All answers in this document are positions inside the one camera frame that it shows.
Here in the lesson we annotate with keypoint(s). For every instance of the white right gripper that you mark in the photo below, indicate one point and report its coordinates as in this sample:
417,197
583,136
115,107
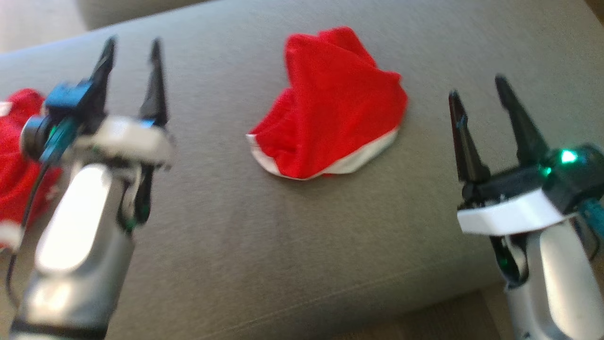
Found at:
509,212

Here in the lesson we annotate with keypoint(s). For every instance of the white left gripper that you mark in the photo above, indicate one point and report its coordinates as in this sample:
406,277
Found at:
127,139

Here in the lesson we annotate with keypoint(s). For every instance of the grey sofa back cushion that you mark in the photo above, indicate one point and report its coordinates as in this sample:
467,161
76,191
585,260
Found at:
132,12

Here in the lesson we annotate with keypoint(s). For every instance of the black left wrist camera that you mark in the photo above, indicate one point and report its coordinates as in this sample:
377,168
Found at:
61,108

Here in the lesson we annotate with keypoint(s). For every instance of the red white-trimmed basketball jersey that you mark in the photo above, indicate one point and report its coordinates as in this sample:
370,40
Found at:
14,156

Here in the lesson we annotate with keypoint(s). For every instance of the grey sofa seat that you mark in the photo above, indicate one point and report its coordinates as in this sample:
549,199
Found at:
283,245

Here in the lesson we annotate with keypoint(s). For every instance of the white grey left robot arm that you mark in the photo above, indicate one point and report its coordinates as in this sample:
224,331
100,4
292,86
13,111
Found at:
75,236

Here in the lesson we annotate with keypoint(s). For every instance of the red white-trimmed basketball shorts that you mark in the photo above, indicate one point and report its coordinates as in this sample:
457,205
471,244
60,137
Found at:
330,104

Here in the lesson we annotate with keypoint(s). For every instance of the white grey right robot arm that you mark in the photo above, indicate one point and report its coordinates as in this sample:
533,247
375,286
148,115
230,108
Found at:
561,288

